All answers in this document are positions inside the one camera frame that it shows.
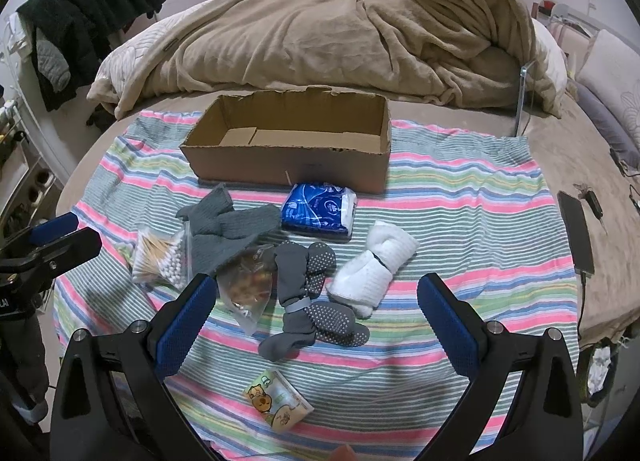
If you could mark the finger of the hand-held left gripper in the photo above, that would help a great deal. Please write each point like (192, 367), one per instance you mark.
(70, 248)
(50, 231)

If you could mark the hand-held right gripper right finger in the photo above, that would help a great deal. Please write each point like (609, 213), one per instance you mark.
(447, 326)

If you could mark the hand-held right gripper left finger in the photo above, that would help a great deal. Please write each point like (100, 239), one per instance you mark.
(182, 326)

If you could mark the bag of cotton swabs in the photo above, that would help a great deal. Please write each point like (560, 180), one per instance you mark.
(160, 256)

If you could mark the clear plastic snack bag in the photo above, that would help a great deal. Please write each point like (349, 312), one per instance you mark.
(245, 286)

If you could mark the white socks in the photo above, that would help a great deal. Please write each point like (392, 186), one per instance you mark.
(370, 271)

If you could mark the small cartoon print packet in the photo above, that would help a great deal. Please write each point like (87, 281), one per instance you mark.
(275, 398)

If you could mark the grey non-slip socks pair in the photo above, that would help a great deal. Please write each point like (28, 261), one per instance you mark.
(295, 286)

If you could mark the blue tissue pack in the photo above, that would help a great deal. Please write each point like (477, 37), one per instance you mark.
(312, 211)

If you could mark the cardboard box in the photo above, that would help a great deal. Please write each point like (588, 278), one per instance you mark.
(280, 166)

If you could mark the white shelf rack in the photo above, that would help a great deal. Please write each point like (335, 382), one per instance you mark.
(25, 161)

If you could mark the striped pastel cloth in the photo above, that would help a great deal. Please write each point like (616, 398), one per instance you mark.
(450, 221)

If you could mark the black smartphone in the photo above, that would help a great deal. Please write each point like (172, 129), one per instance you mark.
(575, 231)

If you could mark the grey quilted garment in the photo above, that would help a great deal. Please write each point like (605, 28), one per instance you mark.
(50, 63)

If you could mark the black key fob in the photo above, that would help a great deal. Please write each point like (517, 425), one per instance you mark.
(594, 201)

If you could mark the white patterned duvet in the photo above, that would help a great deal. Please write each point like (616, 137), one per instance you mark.
(135, 51)

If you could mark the pile of black clothes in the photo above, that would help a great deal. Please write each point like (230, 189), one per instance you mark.
(85, 1)

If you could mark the grey pillow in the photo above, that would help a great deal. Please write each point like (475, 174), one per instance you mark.
(607, 126)

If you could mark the white embroidered pillow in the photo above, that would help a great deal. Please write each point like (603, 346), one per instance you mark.
(612, 71)

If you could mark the beige fleece blanket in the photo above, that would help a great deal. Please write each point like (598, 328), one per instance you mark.
(300, 41)

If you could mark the metal bed post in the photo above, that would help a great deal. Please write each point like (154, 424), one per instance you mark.
(522, 96)

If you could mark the metal headboard frame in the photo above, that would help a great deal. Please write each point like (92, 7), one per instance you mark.
(565, 16)

